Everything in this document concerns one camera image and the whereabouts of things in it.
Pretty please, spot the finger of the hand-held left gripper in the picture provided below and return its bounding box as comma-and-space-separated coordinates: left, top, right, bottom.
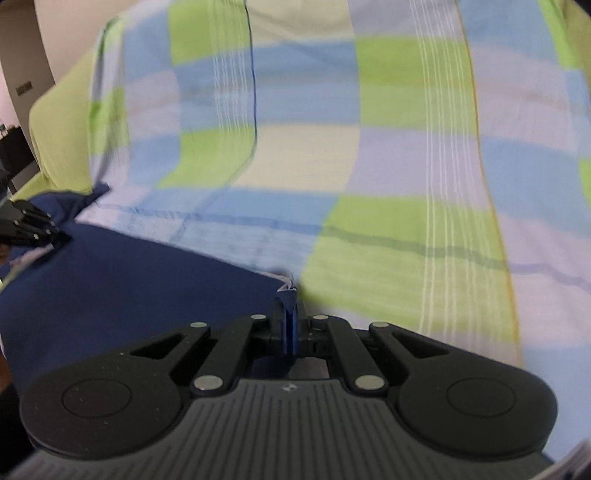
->
0, 219, 73, 248
9, 199, 54, 227

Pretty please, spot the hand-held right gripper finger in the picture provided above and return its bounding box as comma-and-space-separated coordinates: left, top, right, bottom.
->
130, 298, 289, 398
287, 299, 452, 398

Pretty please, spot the navy blue garment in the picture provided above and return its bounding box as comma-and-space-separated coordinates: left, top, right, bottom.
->
0, 184, 297, 398

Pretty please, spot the black and grey fridge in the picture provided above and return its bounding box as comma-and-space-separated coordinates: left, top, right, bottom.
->
0, 126, 38, 193

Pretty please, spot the green covered sofa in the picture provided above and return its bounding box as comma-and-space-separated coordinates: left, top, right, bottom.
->
13, 58, 100, 200

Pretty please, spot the blue green plaid sheet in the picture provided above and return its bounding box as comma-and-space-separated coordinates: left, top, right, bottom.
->
76, 0, 591, 468

